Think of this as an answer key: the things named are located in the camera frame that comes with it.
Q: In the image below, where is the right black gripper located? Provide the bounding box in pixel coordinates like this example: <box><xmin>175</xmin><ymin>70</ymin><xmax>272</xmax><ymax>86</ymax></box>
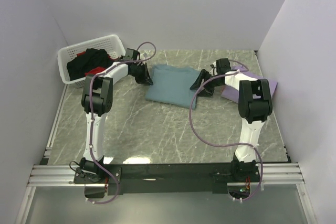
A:
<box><xmin>190</xmin><ymin>69</ymin><xmax>222</xmax><ymax>98</ymax></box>

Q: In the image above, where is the blue t shirt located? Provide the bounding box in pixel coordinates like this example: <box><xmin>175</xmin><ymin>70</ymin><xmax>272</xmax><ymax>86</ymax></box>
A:
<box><xmin>145</xmin><ymin>64</ymin><xmax>200</xmax><ymax>109</ymax></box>

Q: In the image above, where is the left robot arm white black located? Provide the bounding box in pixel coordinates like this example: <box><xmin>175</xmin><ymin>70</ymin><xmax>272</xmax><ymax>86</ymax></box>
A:
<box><xmin>74</xmin><ymin>48</ymin><xmax>153</xmax><ymax>184</ymax></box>

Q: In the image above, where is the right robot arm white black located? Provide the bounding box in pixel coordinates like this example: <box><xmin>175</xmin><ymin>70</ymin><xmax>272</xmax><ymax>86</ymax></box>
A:
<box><xmin>190</xmin><ymin>58</ymin><xmax>272</xmax><ymax>182</ymax></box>

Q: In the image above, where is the folded purple t shirt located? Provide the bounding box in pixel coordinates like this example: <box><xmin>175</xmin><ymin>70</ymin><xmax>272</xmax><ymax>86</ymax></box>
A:
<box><xmin>221</xmin><ymin>66</ymin><xmax>263</xmax><ymax>103</ymax></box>

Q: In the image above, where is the white plastic laundry basket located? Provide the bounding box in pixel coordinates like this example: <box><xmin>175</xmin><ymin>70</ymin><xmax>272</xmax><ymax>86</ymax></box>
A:
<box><xmin>57</xmin><ymin>34</ymin><xmax>125</xmax><ymax>88</ymax></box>

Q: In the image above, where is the red t shirt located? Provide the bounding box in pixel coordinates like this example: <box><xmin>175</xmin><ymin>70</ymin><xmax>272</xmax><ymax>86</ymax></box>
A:
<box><xmin>73</xmin><ymin>50</ymin><xmax>120</xmax><ymax>79</ymax></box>

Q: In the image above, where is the black t shirt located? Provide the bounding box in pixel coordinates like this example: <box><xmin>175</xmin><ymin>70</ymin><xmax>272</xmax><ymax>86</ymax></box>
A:
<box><xmin>67</xmin><ymin>48</ymin><xmax>119</xmax><ymax>81</ymax></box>

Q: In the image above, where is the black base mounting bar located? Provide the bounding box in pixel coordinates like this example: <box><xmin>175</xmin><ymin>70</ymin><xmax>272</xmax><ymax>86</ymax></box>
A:
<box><xmin>73</xmin><ymin>162</ymin><xmax>260</xmax><ymax>198</ymax></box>

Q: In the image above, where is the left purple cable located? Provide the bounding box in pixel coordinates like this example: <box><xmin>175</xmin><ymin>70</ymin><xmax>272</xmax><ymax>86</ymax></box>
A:
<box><xmin>88</xmin><ymin>41</ymin><xmax>157</xmax><ymax>206</ymax></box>

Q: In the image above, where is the purple cable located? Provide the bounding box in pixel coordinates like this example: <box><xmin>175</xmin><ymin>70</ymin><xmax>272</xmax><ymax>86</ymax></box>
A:
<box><xmin>188</xmin><ymin>60</ymin><xmax>264</xmax><ymax>204</ymax></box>
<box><xmin>88</xmin><ymin>41</ymin><xmax>157</xmax><ymax>206</ymax></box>

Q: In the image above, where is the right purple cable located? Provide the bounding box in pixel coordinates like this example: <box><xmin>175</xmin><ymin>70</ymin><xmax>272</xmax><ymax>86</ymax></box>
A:
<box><xmin>188</xmin><ymin>60</ymin><xmax>264</xmax><ymax>204</ymax></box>

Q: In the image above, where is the aluminium frame rail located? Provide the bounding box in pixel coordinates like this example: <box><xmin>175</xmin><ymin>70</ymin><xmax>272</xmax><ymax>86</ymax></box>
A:
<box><xmin>16</xmin><ymin>147</ymin><xmax>317</xmax><ymax>223</ymax></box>

